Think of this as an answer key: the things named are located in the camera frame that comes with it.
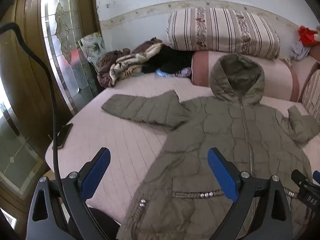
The wooden glass-panel door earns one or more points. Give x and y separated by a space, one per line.
72 42

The olive green hooded jacket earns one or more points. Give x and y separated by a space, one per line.
200 135

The light blue-grey cloth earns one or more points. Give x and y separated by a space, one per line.
300 51

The printed plastic bag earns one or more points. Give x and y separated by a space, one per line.
92 46

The black phone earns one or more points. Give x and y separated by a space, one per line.
64 135

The red cloth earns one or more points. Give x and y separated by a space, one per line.
307 36

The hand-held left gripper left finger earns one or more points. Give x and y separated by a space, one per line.
97 170

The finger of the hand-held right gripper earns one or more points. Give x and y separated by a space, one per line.
303 187

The pink bolster cushion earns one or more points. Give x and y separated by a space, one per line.
275 77

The blue plastic bag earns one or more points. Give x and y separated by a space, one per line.
162 73

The striped floral pillow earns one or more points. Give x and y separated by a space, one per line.
313 95

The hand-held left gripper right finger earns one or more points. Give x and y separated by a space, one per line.
222 172

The black garment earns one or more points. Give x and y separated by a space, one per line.
175 57

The pink quilted bed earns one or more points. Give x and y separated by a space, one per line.
125 135

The brown and beige blanket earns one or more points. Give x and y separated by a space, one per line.
125 65

